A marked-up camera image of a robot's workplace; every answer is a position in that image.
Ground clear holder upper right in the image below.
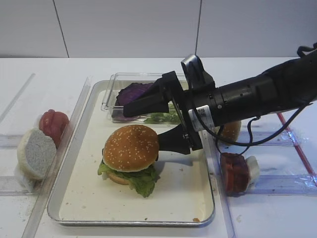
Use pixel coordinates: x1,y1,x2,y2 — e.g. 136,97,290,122
237,129,302,147

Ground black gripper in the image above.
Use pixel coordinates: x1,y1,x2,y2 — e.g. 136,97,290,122
123,71,215,154

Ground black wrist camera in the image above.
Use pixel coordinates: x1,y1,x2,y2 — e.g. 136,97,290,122
181,54,215,91

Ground clear rail of tray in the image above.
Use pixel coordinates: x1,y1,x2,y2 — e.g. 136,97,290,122
22,76,92,238
200,130,236,238

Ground clear plastic container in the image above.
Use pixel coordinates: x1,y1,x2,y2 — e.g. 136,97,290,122
101,73,161,123

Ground purple cabbage leaf in container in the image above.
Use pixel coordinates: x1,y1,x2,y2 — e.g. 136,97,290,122
111,83,153,121

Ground green lettuce in container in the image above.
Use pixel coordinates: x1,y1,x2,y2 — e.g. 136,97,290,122
144,103,181,124

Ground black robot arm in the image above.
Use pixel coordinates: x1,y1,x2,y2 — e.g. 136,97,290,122
123,47,317,154

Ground white bun half left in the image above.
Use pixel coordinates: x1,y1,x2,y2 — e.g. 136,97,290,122
17,128,56,180

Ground green lettuce on burger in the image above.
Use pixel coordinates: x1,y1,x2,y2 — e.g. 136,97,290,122
98,162,158,198

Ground silver metal baking tray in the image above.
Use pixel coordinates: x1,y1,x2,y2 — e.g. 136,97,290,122
47,80,214,227

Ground clear holder lower right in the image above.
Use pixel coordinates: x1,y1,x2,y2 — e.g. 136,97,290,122
245,175,317,195

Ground clear holder lower left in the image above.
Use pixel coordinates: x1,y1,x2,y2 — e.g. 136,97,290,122
0,176,38,196

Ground clear holder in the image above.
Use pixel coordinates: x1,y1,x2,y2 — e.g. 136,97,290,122
0,134,23,149
237,129,302,147
0,176,38,196
245,175,317,195

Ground sesame top bun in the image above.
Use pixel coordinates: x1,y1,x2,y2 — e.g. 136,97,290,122
103,124,159,172

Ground clear holder upper left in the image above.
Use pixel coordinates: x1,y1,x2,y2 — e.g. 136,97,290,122
0,134,23,149

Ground bottom burger bun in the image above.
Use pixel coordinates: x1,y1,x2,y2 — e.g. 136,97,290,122
106,172,130,185

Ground red plastic strip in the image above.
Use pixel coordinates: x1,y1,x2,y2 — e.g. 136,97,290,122
285,126,317,186

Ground clear rail left of tray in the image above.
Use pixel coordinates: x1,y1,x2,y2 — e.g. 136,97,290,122
22,76,92,238

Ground red tomato slices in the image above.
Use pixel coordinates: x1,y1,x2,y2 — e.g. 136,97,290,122
39,109,69,148

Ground black cable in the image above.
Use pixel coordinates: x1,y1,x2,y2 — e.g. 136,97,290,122
190,42,317,147

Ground clear rail right of tray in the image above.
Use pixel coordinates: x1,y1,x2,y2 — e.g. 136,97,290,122
200,130,236,238

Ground white cheese slice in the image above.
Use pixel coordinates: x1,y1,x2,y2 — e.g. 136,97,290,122
246,156,260,184

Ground sesame bun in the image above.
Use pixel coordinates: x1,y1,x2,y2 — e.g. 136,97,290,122
220,120,242,142
103,124,159,172

